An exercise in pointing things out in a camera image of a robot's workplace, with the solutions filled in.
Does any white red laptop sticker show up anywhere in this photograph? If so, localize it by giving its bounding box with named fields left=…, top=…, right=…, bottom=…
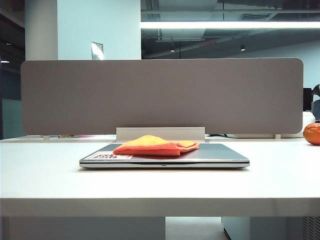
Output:
left=89, top=151, right=133, bottom=161

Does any orange pumpkin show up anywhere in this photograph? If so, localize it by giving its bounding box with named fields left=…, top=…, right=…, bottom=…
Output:
left=302, top=120, right=320, bottom=146

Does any orange microfiber rag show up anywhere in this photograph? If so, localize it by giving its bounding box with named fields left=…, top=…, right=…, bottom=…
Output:
left=112, top=134, right=200, bottom=157

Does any grey fabric desk divider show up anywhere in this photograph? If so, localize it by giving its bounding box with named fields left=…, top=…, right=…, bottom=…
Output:
left=20, top=58, right=304, bottom=136

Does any silver Dell laptop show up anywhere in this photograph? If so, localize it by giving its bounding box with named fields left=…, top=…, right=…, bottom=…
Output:
left=79, top=142, right=250, bottom=170

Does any wall poster sign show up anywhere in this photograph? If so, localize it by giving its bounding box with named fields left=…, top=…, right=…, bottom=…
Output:
left=90, top=41, right=104, bottom=61

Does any white cable tray flap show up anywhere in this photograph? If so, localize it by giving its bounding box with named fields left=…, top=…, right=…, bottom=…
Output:
left=115, top=126, right=206, bottom=142

